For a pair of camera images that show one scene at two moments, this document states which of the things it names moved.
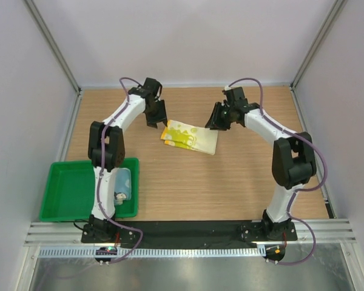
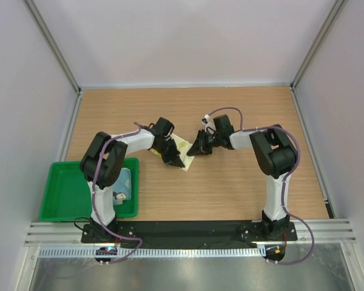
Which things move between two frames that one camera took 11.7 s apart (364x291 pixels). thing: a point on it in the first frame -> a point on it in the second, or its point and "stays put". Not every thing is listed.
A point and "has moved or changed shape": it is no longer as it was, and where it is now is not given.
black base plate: x=192 y=233 stays put
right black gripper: x=215 y=122 -> x=201 y=145
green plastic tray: x=69 y=193 stays put
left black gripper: x=162 y=117 -> x=173 y=159
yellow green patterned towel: x=198 y=139 has moved or changed shape
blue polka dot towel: x=122 y=190 stays put
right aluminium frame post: x=316 y=44 stays put
